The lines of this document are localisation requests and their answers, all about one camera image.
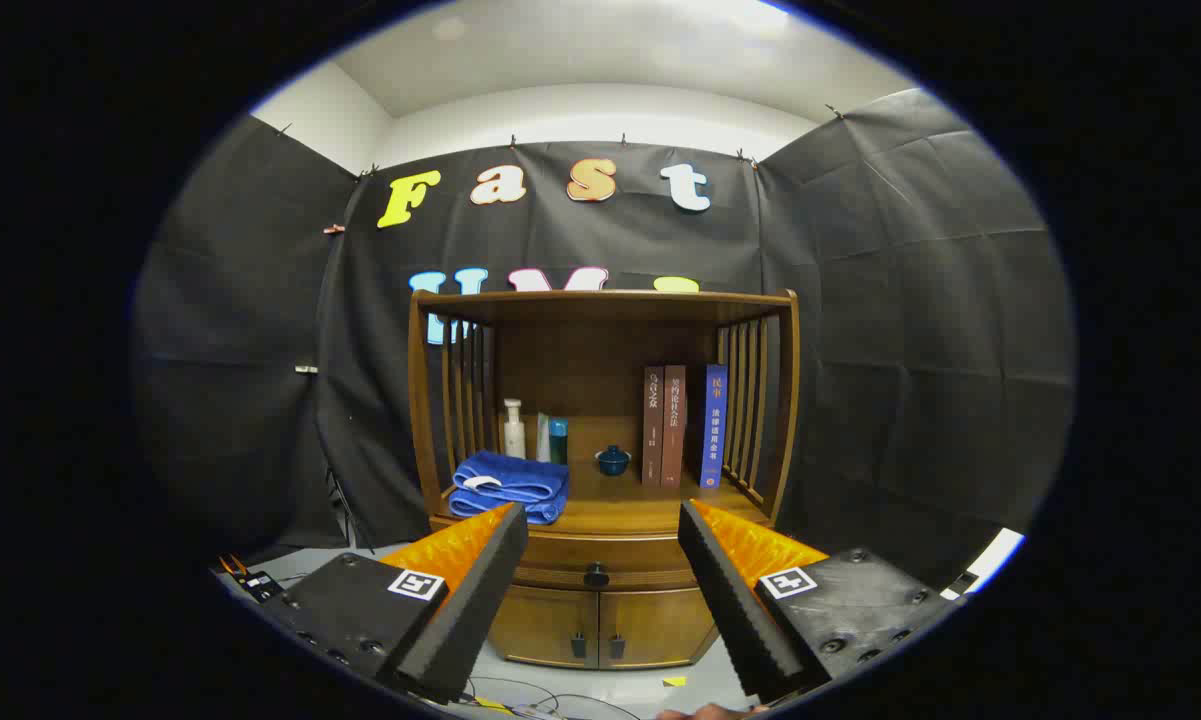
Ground wooden drawer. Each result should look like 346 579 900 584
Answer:
506 535 703 591

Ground dark brown book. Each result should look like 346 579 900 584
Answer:
642 366 666 487

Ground blue book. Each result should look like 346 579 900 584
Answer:
701 363 729 489

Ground black stand legs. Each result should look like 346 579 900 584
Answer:
325 468 373 553

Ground wooden cabinet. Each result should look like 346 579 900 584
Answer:
407 288 801 671

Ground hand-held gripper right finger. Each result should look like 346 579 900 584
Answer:
678 498 966 704

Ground folded blue towel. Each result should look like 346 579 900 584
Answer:
448 450 571 526

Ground reddish brown book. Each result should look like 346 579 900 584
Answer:
662 365 687 489

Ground black backdrop cloth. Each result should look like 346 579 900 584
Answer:
130 88 1076 591

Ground black electronic box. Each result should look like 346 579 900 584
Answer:
218 555 283 603

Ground wooden countertop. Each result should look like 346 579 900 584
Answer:
432 415 773 536

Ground white panel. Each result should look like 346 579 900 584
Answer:
945 528 1026 601

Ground wooden cabinet door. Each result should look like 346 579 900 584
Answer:
598 588 718 669
488 585 601 669

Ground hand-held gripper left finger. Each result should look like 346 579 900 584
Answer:
260 502 529 704

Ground black floor cables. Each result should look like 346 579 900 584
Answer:
465 675 641 719

